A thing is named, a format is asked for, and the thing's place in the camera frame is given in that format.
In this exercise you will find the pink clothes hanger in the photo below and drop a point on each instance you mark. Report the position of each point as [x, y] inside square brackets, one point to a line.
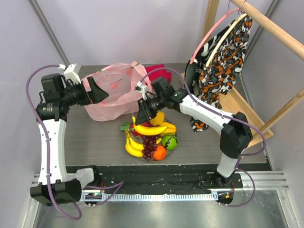
[209, 33]

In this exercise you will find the green fake watermelon ball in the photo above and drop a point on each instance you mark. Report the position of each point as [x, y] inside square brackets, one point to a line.
[169, 142]

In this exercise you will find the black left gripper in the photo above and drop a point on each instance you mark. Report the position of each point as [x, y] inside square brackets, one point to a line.
[95, 95]

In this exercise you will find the single yellow fake banana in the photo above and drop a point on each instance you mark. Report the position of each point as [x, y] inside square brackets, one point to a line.
[148, 131]

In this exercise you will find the green orange fake mango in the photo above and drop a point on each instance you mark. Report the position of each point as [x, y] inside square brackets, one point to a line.
[158, 119]

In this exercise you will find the black white striped garment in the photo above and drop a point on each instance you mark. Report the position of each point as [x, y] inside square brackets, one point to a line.
[191, 74]

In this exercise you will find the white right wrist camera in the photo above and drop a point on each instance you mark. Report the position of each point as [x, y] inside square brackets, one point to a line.
[142, 89]

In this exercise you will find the cream clothes hanger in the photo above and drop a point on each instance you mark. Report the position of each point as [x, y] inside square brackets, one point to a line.
[223, 38]

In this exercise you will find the orange fake tangerine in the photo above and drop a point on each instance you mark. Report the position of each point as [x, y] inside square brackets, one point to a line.
[160, 153]

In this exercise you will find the wooden clothes rack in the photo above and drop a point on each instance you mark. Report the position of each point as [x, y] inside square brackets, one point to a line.
[234, 101]

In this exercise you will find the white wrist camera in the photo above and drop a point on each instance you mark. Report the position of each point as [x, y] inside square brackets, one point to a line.
[71, 72]
[142, 89]

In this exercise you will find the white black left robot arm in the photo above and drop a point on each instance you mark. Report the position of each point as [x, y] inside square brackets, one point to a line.
[57, 96]

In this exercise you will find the red folded cloth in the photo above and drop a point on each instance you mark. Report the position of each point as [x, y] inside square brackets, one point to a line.
[159, 73]

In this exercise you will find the yellow fake banana bunch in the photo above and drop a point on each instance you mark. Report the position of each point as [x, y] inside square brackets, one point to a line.
[133, 147]

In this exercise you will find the dark red fake grapes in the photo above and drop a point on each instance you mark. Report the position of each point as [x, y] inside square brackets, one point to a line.
[150, 144]

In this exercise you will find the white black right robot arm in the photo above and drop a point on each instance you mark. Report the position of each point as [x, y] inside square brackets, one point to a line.
[235, 134]

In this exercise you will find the patterned orange black garment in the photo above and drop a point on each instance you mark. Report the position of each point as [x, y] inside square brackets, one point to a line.
[220, 76]

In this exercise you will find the round plate of rice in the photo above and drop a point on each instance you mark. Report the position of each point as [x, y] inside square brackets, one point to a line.
[137, 135]

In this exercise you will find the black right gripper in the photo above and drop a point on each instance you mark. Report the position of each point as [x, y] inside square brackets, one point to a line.
[144, 109]

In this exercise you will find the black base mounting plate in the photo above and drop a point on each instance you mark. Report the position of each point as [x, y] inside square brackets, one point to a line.
[165, 179]

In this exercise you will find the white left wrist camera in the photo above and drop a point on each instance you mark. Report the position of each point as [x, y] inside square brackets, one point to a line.
[71, 72]

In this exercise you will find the yellow fake bell pepper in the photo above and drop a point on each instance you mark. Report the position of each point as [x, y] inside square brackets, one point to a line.
[171, 129]

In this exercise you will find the pink plastic bag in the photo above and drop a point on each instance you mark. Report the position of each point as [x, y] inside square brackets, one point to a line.
[119, 81]

